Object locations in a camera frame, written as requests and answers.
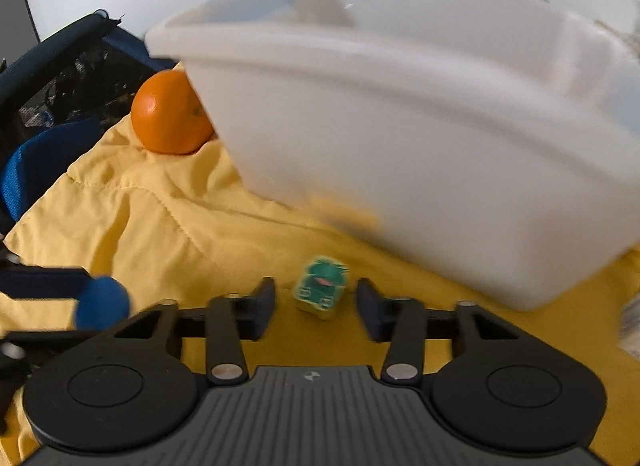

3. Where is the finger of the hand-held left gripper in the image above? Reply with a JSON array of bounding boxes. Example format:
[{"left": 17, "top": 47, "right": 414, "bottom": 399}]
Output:
[
  {"left": 0, "top": 328, "right": 103, "bottom": 382},
  {"left": 0, "top": 266, "right": 93, "bottom": 301}
]

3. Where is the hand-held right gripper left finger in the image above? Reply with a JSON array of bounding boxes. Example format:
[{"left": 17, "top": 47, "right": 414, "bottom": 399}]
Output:
[{"left": 112, "top": 276, "right": 277, "bottom": 387}]

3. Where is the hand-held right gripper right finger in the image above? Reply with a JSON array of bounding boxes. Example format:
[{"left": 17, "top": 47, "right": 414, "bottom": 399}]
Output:
[{"left": 356, "top": 277, "right": 521, "bottom": 387}]

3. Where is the green yellow face block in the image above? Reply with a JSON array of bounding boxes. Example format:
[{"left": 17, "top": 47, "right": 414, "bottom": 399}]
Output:
[{"left": 292, "top": 255, "right": 349, "bottom": 323}]

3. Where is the white plastic bin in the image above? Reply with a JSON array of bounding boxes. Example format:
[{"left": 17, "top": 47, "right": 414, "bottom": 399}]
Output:
[{"left": 145, "top": 0, "right": 640, "bottom": 311}]

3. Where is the yellow blanket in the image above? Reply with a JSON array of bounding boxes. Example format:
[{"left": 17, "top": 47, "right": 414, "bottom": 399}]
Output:
[{"left": 0, "top": 118, "right": 640, "bottom": 466}]

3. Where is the blue black chair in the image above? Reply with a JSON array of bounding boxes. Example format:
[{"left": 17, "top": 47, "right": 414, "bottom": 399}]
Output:
[{"left": 0, "top": 10, "right": 178, "bottom": 237}]

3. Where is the orange fruit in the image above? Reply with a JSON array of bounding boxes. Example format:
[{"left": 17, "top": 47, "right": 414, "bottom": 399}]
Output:
[{"left": 131, "top": 70, "right": 216, "bottom": 155}]

